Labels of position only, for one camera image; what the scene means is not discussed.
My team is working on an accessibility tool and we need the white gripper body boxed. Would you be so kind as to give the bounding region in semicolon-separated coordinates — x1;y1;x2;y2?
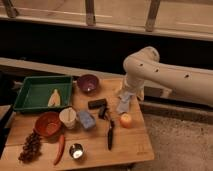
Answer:
116;88;144;114

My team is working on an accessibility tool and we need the orange bowl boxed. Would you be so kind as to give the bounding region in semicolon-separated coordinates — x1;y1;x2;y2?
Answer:
34;111;62;137

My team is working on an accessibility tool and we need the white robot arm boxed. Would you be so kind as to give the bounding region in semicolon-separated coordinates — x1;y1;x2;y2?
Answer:
116;46;213;114

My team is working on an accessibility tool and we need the green plastic tray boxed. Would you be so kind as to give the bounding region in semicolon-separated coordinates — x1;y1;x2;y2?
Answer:
13;75;73;113

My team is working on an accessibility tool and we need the orange apple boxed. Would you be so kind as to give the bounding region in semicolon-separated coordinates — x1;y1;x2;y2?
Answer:
120;113;132;128

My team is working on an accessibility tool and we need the small black object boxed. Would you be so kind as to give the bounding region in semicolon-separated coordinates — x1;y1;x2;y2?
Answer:
98;106;108;119

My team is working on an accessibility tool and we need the black rectangular block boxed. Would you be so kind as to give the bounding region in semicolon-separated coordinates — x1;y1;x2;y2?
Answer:
88;99;107;109

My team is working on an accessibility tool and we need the wooden board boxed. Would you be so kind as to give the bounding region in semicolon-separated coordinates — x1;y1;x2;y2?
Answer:
0;79;154;171

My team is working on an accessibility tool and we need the blue sponge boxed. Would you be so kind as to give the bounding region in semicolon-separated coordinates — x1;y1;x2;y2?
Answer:
77;111;96;130

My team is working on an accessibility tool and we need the purple bowl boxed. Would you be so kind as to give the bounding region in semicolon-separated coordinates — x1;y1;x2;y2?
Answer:
77;74;99;93

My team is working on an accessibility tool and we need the white cup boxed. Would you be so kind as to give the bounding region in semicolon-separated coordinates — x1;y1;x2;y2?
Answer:
59;107;77;129

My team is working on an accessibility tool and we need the small metal cup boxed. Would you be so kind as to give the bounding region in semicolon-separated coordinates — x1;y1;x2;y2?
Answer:
69;143;84;160

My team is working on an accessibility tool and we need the yellow corn cob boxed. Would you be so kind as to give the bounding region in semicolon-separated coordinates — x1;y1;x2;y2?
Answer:
48;89;61;107

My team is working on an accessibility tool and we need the red chili pepper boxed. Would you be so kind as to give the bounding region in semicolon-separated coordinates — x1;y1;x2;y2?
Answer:
53;134;65;165

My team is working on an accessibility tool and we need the bunch of dark grapes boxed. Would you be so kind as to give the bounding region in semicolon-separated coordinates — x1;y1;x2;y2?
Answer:
18;132;41;163

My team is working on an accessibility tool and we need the black handled knife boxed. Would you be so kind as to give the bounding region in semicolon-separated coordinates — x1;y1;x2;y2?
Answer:
107;120;115;150

